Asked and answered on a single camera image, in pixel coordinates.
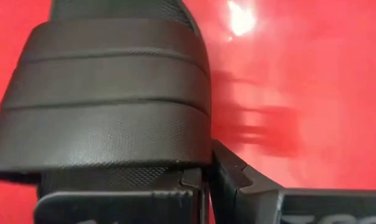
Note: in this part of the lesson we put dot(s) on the red plastic bin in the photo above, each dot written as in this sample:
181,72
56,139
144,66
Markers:
299,77

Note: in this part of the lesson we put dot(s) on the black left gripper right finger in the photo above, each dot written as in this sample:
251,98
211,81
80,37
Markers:
237,193

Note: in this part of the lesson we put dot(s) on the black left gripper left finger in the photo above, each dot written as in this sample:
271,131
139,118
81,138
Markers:
119,207

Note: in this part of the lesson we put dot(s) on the black rubber slide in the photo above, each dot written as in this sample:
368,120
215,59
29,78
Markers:
107,102

